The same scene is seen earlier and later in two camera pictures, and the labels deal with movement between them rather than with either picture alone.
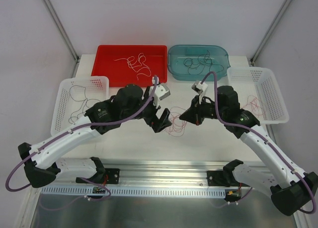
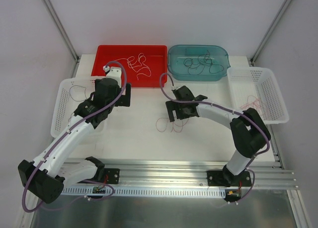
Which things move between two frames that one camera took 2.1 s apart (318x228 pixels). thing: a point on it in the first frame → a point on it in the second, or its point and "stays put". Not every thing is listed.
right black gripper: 197,111 → 171,111
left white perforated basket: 75,96 stays put
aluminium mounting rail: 164,173 stays put
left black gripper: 154,118 → 124,96
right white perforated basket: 259,93 stays put
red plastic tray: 135,64 stays put
